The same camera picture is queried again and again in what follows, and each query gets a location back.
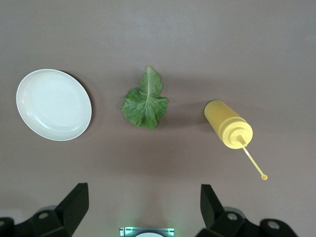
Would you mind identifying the cream white plate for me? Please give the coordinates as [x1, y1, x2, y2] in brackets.
[16, 69, 92, 142]

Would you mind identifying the yellow squeeze bottle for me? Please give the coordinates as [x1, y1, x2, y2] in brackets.
[203, 99, 268, 181]

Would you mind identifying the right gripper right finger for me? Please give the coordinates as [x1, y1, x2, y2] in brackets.
[197, 184, 306, 237]

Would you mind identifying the green lettuce leaf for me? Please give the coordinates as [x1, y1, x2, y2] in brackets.
[120, 65, 169, 131]

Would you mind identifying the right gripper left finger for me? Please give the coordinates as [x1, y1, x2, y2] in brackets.
[0, 182, 89, 237]

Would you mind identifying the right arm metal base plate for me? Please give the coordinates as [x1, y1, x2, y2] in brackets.
[119, 227, 175, 237]

